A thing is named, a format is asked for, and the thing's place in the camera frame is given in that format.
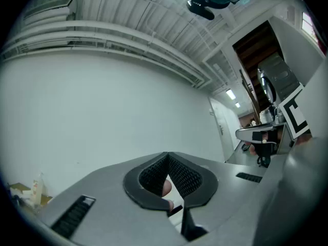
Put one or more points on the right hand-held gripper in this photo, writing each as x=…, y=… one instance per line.
x=294, y=111

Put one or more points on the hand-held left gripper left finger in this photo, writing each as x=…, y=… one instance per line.
x=102, y=201

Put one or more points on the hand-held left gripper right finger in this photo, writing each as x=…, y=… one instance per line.
x=230, y=181

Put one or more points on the person's right hand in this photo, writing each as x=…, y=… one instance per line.
x=253, y=148

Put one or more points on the person's left hand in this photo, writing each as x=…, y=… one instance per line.
x=167, y=188

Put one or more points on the ceiling light panel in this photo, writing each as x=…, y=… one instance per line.
x=238, y=104
x=231, y=94

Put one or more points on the white door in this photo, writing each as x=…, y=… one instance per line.
x=220, y=119

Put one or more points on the clear plastic bottle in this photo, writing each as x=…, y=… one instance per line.
x=38, y=188

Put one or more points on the small bright window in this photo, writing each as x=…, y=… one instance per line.
x=307, y=22

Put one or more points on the large brown cardboard box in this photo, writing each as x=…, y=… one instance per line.
x=20, y=187

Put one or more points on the white ceiling pipe run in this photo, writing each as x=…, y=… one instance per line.
x=102, y=43

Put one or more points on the black head camera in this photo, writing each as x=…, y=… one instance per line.
x=201, y=10

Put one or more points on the white air duct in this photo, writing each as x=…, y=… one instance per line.
x=46, y=14

